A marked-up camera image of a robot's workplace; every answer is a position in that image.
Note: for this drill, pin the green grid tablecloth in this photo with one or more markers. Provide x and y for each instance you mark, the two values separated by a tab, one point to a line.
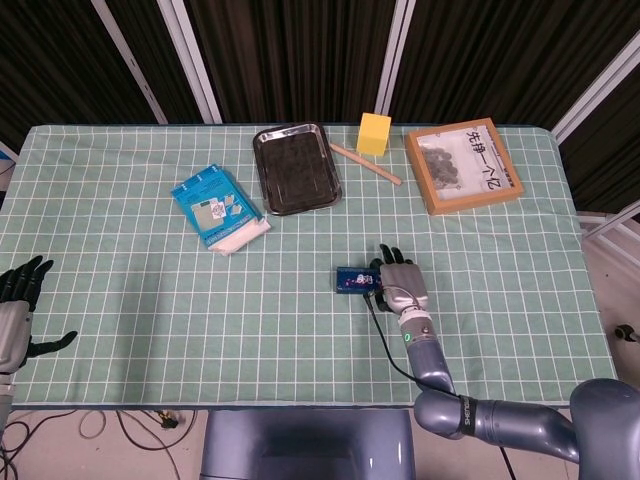
250	325

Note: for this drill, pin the stainless steel tray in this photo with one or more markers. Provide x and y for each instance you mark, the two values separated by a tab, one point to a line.
297	170

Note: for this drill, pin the blue white sign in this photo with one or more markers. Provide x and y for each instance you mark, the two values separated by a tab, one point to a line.
6	157

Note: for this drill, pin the blue glasses case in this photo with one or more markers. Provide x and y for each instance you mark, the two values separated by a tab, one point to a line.
352	280

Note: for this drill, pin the blue wet-wipes packet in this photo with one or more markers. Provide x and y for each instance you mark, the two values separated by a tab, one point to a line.
212	210

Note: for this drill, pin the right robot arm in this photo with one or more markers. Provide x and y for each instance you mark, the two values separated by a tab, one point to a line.
430	360

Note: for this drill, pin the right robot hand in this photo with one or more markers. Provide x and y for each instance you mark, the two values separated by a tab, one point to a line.
402	285

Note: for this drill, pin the wide white double post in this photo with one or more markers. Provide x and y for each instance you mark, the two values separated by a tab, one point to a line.
192	62

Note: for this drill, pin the grey-blue robot torso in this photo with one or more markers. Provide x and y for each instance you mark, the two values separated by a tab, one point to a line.
305	445

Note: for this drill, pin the wooden stick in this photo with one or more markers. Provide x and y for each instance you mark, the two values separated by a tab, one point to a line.
380	170

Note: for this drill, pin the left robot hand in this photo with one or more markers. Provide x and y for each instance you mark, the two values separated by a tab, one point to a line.
12	325

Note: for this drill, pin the yellow sponge block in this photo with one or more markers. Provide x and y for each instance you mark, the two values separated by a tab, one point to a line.
372	137

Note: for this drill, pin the white metal rack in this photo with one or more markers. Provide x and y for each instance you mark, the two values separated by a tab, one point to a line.
607	227

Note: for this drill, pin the black pleated curtain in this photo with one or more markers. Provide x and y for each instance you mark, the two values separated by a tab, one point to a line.
300	55

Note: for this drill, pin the thin white frame post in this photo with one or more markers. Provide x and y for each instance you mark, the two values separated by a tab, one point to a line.
130	62

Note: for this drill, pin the yellow black connector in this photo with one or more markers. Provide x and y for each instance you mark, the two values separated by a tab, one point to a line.
167	419

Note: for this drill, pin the wooden picture frame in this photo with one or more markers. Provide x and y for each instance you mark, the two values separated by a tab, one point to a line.
470	202

